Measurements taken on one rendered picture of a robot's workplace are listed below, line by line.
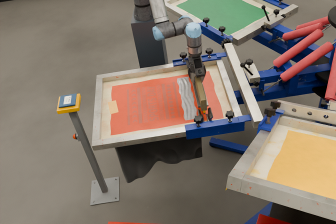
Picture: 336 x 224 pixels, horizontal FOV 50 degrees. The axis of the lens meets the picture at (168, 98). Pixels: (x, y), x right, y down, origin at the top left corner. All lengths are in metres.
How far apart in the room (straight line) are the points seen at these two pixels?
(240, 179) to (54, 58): 3.70
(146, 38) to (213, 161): 1.17
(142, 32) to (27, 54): 2.55
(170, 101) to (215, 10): 1.02
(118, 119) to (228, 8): 1.31
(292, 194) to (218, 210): 1.79
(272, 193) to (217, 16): 1.96
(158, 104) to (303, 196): 1.26
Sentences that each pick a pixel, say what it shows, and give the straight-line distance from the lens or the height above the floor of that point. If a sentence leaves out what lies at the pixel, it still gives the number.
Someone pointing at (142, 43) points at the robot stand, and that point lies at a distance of 2.40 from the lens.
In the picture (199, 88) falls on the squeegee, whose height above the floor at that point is 1.10.
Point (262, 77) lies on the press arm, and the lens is 2.07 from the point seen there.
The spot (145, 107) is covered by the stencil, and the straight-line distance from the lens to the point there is 2.06.
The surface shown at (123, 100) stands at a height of 0.95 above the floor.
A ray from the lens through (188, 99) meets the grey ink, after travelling 2.06.
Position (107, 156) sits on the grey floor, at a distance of 3.14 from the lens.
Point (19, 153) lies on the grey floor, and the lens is 3.49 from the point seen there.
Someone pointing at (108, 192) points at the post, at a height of 0.01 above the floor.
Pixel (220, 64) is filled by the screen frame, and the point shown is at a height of 0.99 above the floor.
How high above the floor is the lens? 2.36
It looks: 42 degrees down
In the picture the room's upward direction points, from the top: 9 degrees counter-clockwise
